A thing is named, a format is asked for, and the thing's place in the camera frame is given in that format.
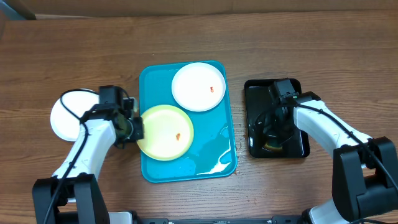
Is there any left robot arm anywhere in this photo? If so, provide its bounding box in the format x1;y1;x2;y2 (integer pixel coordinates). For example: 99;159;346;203
32;85;144;224

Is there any white plate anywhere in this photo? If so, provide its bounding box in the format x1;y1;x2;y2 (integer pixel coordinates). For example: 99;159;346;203
50;90;99;142
172;62;226;112

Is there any yellow plate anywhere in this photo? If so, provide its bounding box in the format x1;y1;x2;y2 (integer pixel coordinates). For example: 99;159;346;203
137;105;194;161

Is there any black tray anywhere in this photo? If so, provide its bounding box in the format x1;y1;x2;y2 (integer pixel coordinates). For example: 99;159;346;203
244;79;310;158

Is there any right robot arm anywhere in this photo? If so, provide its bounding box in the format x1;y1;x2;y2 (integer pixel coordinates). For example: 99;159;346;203
249;78;397;223

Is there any teal plastic tray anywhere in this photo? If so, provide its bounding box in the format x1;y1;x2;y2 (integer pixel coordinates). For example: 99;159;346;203
139;60;238;183

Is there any yellow green sponge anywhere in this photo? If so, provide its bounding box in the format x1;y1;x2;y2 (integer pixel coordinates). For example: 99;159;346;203
263;142;283;151

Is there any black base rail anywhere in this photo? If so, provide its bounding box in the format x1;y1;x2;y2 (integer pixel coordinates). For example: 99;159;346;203
124;208;312;224

